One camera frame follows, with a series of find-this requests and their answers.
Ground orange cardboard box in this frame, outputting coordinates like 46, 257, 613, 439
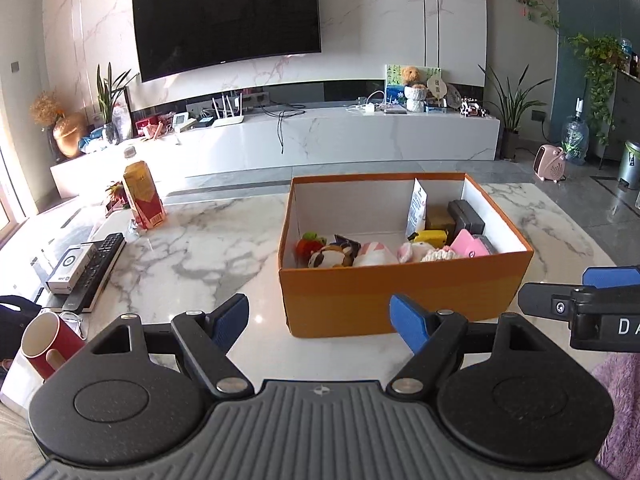
278, 172, 534, 338

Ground crochet bunny with bouquet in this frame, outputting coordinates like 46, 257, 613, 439
396, 242, 459, 263

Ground pink leather card wallet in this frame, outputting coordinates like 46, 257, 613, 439
450, 229, 490, 258

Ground yellow tape measure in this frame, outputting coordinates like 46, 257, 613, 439
408, 229, 448, 249

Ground dark grey case box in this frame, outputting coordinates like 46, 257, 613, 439
447, 200, 485, 242

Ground grey slim rectangular box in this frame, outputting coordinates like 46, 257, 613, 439
473, 234, 498, 255

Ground white Vaseline lotion tube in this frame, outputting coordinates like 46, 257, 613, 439
405, 179, 428, 237

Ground pink striped plush toy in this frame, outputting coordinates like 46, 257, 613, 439
352, 242, 398, 268

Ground gold brown box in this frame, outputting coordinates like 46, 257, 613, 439
425, 205, 456, 233

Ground hamster plush toy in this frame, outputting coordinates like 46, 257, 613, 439
307, 234, 361, 269

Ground black remote control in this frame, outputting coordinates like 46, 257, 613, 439
62, 232, 126, 314

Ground pink small heater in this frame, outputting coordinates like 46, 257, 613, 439
533, 144, 565, 183

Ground strawberry plush toy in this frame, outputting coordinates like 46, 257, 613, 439
295, 232, 326, 266

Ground purple fluffy rug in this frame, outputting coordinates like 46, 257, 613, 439
592, 353, 640, 479

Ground silver trash bin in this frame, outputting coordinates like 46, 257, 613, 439
618, 140, 640, 191

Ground red and gold box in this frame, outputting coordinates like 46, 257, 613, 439
122, 160, 166, 231

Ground white small device box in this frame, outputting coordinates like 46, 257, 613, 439
46, 243, 96, 295

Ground red mug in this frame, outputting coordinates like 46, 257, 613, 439
20, 311, 86, 380

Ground blue water jug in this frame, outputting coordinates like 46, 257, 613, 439
561, 98, 589, 165

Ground white marble TV console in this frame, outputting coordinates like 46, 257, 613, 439
49, 107, 502, 201

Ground potted long leaf plant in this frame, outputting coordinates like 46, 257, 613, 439
478, 65, 551, 160

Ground dark grey cabinet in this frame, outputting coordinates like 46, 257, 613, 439
599, 72, 640, 162

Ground white wifi router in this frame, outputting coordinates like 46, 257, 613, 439
212, 93, 244, 128

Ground teddy bear in pot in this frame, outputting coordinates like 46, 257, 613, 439
400, 66, 426, 113

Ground hanging green vine plant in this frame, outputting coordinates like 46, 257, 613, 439
516, 0, 626, 146

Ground copper vase dried flowers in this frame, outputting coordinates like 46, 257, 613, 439
29, 91, 88, 160

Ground green plant glass vase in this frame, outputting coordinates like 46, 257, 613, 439
96, 63, 136, 145

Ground black wall television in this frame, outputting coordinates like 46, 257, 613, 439
132, 0, 321, 82

